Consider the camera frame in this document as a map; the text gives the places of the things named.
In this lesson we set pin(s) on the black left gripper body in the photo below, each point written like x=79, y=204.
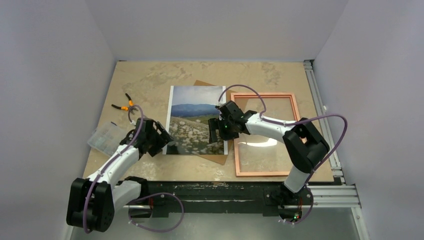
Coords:
x=156, y=142

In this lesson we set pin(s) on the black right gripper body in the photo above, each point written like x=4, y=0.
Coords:
x=220, y=128

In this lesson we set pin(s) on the red wooden picture frame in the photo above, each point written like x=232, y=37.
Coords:
x=265, y=165

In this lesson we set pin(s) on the landscape photo print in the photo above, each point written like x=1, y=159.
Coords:
x=189, y=109

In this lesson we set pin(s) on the brown cardboard backing board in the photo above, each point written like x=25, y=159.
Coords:
x=219, y=159

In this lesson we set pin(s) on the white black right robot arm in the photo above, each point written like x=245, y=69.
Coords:
x=305, y=145

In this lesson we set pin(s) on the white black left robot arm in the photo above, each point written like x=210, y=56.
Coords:
x=94, y=200

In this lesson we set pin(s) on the clear plastic parts box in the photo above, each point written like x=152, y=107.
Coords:
x=106, y=138

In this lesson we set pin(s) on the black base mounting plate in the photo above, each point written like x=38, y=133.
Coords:
x=163, y=211

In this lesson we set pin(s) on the aluminium front rail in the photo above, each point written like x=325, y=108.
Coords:
x=331, y=195

